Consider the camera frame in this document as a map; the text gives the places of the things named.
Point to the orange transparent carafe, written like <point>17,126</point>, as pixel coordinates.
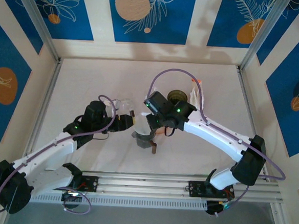
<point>160,132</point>

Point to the white paper coffee filter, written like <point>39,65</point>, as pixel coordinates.
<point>141,126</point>

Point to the dark green glass mug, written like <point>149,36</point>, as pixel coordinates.
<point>176,94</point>

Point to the white coffee filter stack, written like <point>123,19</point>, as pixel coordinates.
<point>197,95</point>

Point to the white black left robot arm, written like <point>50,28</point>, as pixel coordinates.
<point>47,148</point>

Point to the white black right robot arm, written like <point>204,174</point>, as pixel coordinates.
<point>214,132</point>

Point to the small black controller box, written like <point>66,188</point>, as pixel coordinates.
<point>213,207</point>
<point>70,198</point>

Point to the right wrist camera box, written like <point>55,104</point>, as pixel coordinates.
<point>144,115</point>

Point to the aluminium side rail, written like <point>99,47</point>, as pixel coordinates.
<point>249,108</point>
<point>44,109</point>

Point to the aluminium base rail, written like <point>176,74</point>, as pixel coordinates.
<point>144,184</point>

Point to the aluminium frame post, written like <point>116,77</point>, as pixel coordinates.
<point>265,35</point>
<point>38,19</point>

